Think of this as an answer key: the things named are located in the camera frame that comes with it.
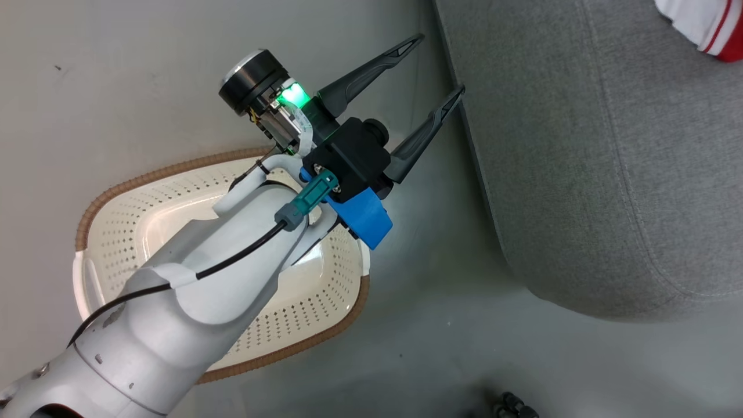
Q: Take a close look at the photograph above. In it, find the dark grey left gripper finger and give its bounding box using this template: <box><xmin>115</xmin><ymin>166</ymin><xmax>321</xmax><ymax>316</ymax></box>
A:
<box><xmin>383</xmin><ymin>85</ymin><xmax>467</xmax><ymax>184</ymax></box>

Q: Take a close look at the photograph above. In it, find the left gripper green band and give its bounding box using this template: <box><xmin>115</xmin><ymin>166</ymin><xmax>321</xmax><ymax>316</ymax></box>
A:
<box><xmin>219</xmin><ymin>33</ymin><xmax>425</xmax><ymax>157</ymax></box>

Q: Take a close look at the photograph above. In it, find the red basketball jersey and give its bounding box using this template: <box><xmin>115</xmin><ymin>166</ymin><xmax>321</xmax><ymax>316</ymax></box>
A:
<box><xmin>654</xmin><ymin>0</ymin><xmax>743</xmax><ymax>63</ymax></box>

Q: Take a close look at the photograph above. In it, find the white perforated laundry basket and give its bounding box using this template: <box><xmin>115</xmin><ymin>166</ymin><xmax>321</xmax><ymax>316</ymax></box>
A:
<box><xmin>73</xmin><ymin>147</ymin><xmax>372</xmax><ymax>385</ymax></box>

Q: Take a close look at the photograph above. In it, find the grey fabric sofa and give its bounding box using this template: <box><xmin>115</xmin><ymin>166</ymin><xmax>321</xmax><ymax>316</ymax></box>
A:
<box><xmin>432</xmin><ymin>0</ymin><xmax>743</xmax><ymax>321</ymax></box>

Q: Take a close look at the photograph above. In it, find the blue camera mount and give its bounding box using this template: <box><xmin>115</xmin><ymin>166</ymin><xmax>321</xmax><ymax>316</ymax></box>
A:
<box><xmin>299</xmin><ymin>168</ymin><xmax>394</xmax><ymax>250</ymax></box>

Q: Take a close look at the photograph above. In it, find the teal cable connector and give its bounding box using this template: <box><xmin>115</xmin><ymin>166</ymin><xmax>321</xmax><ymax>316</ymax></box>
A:
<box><xmin>274</xmin><ymin>170</ymin><xmax>340</xmax><ymax>233</ymax></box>

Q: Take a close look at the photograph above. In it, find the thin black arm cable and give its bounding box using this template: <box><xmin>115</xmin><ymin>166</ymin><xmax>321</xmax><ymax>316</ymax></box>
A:
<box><xmin>67</xmin><ymin>221</ymin><xmax>288</xmax><ymax>349</ymax></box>

